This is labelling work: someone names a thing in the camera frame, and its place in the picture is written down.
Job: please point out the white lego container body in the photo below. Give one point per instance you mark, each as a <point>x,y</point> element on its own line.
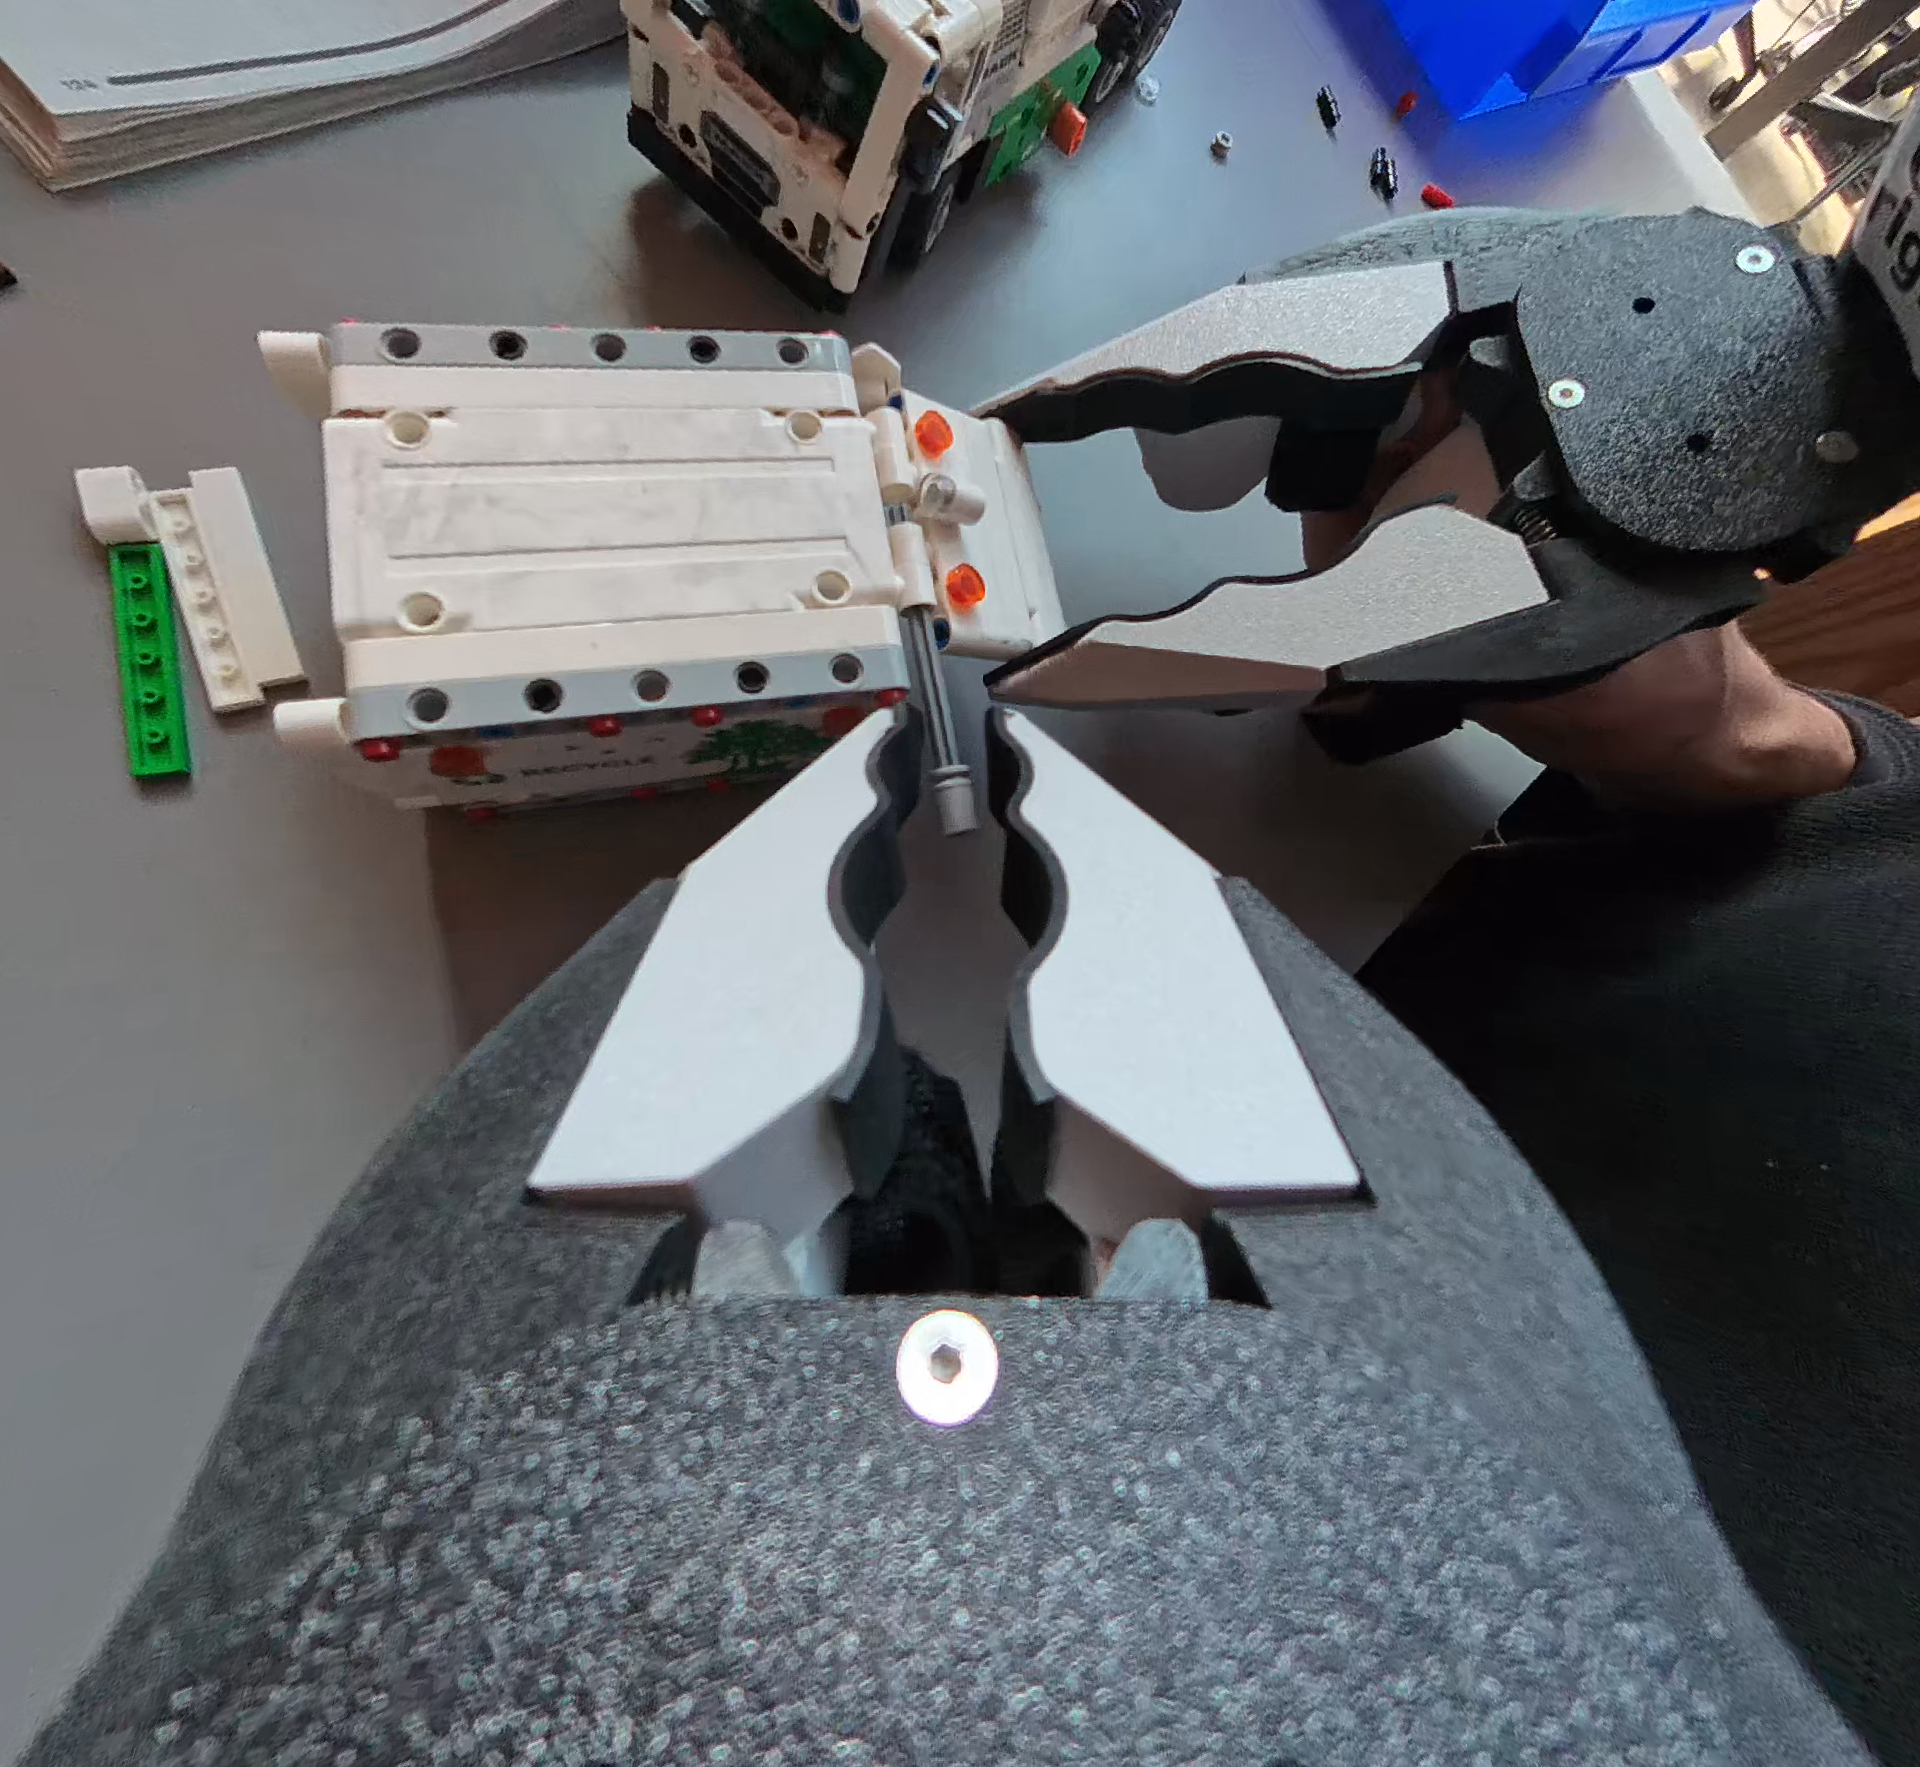
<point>601,522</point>

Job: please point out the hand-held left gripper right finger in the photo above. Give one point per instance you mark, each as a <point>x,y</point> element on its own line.
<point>1170,1033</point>

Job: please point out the white curved lego piece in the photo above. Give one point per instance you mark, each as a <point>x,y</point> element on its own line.
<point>108,503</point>

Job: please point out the person's right hand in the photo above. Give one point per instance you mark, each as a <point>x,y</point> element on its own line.
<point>1667,726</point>

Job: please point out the white studded lego plate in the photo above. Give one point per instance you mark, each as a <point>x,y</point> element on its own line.
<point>192,582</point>

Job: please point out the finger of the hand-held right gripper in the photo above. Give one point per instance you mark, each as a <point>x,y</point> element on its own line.
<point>1276,635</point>
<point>1276,335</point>

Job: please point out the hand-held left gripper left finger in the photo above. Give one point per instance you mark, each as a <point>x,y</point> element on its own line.
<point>705,1033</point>

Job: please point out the green lego plate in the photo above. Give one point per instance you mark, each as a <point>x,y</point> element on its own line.
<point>148,663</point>

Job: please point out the grey lego axle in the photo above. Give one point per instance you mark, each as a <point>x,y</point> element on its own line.
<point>941,716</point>

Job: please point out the white lego truck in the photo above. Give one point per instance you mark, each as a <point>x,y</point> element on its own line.
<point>840,27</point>

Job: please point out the person's dark sweater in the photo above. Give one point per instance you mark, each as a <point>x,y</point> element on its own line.
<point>1726,1078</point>

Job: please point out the white smooth lego tile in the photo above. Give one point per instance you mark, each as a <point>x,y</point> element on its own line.
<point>255,567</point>

